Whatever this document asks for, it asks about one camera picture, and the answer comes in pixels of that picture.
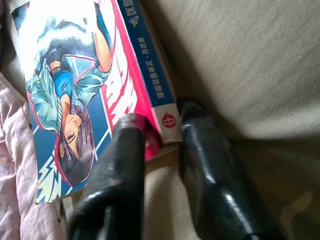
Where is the pink cartoon print quilt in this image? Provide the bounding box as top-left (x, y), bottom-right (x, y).
top-left (0, 72), bottom-right (68, 240)

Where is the beige bed sheet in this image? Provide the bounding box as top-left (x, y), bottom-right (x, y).
top-left (4, 0), bottom-right (320, 240)

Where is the manga book pink blue cover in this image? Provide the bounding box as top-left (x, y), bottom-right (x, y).
top-left (9, 0), bottom-right (183, 205)

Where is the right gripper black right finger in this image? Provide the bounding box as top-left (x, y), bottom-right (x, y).
top-left (176, 96), bottom-right (287, 240)

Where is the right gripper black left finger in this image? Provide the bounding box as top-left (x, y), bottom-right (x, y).
top-left (66, 112), bottom-right (148, 240)

